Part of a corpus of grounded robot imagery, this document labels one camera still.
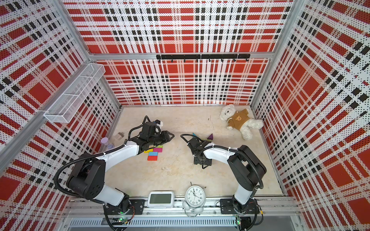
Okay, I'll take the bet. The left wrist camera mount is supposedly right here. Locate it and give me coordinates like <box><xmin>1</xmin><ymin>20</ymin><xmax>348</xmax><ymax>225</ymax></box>
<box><xmin>155</xmin><ymin>120</ymin><xmax>163</xmax><ymax>128</ymax></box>

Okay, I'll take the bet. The black hook rail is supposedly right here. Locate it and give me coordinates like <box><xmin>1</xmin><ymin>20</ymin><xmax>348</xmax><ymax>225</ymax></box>
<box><xmin>156</xmin><ymin>54</ymin><xmax>251</xmax><ymax>61</ymax></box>

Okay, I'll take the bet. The white digital display device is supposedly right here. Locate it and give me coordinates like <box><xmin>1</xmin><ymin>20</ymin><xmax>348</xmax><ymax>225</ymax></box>
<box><xmin>147</xmin><ymin>191</ymin><xmax>175</xmax><ymax>209</ymax></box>

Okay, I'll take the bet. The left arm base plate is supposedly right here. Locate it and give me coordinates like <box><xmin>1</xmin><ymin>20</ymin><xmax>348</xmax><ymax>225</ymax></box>
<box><xmin>106</xmin><ymin>199</ymin><xmax>146</xmax><ymax>216</ymax></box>

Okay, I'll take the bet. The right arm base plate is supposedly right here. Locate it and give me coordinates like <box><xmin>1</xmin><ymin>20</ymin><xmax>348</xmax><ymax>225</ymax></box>
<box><xmin>220</xmin><ymin>197</ymin><xmax>260</xmax><ymax>215</ymax></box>

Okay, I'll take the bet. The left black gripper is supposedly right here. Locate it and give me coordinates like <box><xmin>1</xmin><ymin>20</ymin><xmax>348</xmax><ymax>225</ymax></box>
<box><xmin>148</xmin><ymin>130</ymin><xmax>175</xmax><ymax>146</ymax></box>

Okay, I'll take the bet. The white wire mesh basket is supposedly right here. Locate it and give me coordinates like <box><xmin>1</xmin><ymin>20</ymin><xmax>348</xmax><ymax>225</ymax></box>
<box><xmin>44</xmin><ymin>63</ymin><xmax>105</xmax><ymax>124</ymax></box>

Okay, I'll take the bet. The small brown white object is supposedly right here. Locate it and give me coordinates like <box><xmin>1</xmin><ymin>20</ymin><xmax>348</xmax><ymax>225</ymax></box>
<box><xmin>114</xmin><ymin>132</ymin><xmax>124</xmax><ymax>140</ymax></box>

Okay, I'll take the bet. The white analog alarm clock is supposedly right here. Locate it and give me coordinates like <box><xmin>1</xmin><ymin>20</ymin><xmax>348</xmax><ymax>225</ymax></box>
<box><xmin>182</xmin><ymin>183</ymin><xmax>206</xmax><ymax>218</ymax></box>

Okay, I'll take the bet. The red block front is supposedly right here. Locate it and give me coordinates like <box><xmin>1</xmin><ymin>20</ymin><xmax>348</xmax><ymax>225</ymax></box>
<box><xmin>147</xmin><ymin>156</ymin><xmax>158</xmax><ymax>161</ymax></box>

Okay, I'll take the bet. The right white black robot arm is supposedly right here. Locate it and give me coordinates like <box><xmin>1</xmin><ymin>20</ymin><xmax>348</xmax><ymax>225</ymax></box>
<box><xmin>187</xmin><ymin>136</ymin><xmax>267</xmax><ymax>214</ymax></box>

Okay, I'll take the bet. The magenta block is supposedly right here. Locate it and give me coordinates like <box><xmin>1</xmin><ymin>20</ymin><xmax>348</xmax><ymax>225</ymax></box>
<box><xmin>153</xmin><ymin>148</ymin><xmax>163</xmax><ymax>153</ymax></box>

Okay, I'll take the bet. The white teddy bear brown shirt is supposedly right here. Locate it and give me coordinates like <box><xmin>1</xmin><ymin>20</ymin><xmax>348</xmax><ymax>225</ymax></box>
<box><xmin>219</xmin><ymin>105</ymin><xmax>264</xmax><ymax>141</ymax></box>

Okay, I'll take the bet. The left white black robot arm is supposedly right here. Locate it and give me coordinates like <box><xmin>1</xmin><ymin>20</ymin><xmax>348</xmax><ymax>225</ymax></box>
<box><xmin>53</xmin><ymin>119</ymin><xmax>174</xmax><ymax>214</ymax></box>

